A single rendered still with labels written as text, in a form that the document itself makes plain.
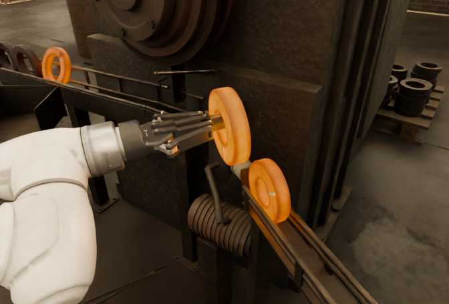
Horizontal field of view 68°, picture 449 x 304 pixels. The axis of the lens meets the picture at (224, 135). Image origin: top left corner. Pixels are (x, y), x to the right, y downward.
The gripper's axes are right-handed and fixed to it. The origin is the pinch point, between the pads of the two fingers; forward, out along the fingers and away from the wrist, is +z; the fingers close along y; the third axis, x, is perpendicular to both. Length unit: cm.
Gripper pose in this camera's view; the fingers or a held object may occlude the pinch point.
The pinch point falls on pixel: (226, 119)
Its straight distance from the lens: 65.2
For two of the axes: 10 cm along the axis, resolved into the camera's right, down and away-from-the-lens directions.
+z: 9.3, -2.3, 2.8
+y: 3.6, 4.9, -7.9
